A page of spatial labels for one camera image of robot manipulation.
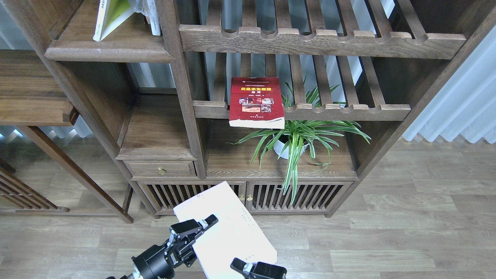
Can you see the white curtain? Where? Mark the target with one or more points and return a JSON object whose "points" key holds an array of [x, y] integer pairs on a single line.
{"points": [[466, 105]]}

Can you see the dark wooden bookshelf unit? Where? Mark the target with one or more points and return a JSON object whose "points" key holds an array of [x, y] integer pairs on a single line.
{"points": [[165, 98]]}

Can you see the slatted cabinet door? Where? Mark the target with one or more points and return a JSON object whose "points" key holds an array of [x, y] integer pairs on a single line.
{"points": [[170, 194], [311, 197]]}

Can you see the white purple cover book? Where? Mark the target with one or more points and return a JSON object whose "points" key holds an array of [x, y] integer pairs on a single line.
{"points": [[235, 235]]}

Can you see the wooden side table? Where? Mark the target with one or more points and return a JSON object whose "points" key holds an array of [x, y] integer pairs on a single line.
{"points": [[30, 99]]}

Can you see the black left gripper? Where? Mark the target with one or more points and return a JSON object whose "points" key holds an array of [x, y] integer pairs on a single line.
{"points": [[158, 262]]}

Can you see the small wooden drawer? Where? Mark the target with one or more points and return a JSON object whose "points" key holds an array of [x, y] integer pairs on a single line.
{"points": [[153, 168]]}

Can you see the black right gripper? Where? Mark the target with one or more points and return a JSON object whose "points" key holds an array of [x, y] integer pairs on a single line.
{"points": [[258, 270]]}

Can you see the right slatted cabinet door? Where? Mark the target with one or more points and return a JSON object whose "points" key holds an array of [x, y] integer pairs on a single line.
{"points": [[311, 197]]}

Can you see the green spider plant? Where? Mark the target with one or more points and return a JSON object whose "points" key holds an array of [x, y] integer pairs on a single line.
{"points": [[296, 137]]}

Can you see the white rolled papers in plastic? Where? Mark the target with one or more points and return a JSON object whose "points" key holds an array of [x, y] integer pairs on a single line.
{"points": [[149, 9]]}

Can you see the yellow green cover book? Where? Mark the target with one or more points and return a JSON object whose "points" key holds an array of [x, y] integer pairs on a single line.
{"points": [[111, 14]]}

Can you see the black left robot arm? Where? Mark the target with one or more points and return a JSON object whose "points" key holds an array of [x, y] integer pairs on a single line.
{"points": [[122, 276]]}

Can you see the left slatted cabinet door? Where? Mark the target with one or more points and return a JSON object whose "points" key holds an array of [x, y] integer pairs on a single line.
{"points": [[170, 194]]}

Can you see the red cover book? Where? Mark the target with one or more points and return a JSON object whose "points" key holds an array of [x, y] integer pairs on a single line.
{"points": [[256, 103]]}

